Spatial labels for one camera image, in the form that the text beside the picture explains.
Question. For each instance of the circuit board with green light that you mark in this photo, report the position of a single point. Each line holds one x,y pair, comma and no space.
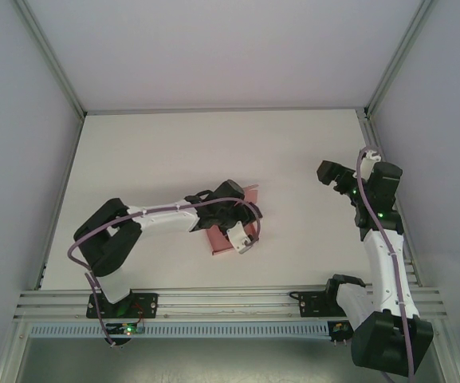
128,330

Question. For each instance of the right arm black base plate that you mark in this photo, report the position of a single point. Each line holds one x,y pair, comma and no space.
313,305

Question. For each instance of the aluminium side rail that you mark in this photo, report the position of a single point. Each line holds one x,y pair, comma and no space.
411,263
58,207

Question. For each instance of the pink paper box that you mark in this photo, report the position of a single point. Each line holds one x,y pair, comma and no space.
217,240

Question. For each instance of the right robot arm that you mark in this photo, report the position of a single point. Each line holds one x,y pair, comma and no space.
389,271

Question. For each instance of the small circuit board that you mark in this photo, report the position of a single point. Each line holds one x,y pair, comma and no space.
339,328

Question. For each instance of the aluminium mounting rail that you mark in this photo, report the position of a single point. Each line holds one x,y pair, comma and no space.
229,305

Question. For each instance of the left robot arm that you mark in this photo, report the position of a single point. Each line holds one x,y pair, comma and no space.
106,235

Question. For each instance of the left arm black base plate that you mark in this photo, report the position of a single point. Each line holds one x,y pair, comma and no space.
150,306

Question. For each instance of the aluminium frame post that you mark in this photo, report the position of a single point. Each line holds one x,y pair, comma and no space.
50,60
399,60

